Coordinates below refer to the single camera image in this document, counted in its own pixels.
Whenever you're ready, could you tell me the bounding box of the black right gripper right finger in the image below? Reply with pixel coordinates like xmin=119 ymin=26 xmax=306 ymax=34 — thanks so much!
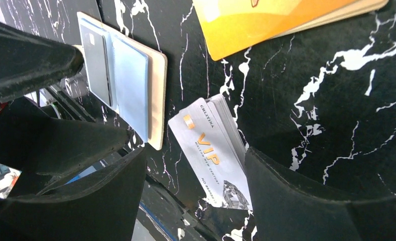
xmin=244 ymin=147 xmax=396 ymax=240

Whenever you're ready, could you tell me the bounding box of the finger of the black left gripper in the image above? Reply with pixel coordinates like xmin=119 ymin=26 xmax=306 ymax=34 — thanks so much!
xmin=0 ymin=98 xmax=130 ymax=196
xmin=0 ymin=22 xmax=84 ymax=102

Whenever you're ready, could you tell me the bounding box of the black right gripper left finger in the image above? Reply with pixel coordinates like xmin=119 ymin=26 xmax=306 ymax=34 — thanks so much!
xmin=0 ymin=148 xmax=147 ymax=240

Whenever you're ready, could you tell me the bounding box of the white card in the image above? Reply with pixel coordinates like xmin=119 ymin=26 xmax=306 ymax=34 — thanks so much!
xmin=168 ymin=94 xmax=252 ymax=210

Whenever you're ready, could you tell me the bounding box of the beige card holder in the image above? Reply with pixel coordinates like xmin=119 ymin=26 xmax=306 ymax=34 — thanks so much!
xmin=77 ymin=12 xmax=168 ymax=150

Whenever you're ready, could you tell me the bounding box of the orange card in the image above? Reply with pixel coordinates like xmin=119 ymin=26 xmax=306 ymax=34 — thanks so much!
xmin=191 ymin=0 xmax=389 ymax=62

